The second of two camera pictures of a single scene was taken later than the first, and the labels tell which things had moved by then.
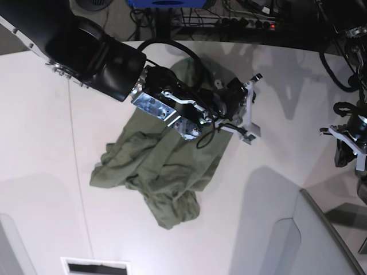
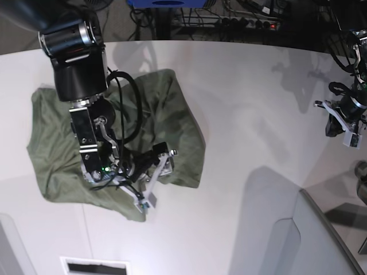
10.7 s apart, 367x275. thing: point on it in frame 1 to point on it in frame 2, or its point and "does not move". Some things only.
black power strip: [242, 23] does not move
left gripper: [357, 128] to [352, 106]
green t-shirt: [149, 154] to [163, 120]
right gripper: [234, 96] to [137, 164]
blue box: [167, 4] does not move
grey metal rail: [360, 270] does not move
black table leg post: [163, 16] does not move
